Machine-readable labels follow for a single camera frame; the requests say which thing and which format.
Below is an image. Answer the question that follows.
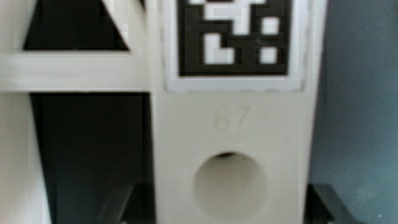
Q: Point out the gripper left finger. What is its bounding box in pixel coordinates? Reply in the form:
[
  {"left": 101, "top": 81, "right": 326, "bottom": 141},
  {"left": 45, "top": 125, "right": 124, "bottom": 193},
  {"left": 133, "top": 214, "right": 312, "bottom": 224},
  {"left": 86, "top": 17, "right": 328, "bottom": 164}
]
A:
[{"left": 93, "top": 184, "right": 156, "bottom": 224}]

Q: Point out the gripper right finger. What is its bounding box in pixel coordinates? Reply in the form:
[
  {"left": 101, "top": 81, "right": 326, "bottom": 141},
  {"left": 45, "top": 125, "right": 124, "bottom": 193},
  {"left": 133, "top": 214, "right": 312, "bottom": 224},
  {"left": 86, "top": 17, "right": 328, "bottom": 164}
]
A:
[{"left": 303, "top": 184, "right": 364, "bottom": 224}]

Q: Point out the white chair back frame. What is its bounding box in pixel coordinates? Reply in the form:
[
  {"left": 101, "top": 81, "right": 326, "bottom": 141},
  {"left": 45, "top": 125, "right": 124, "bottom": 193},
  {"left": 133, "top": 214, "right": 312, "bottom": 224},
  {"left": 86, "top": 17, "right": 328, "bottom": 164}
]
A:
[{"left": 0, "top": 0, "right": 326, "bottom": 224}]

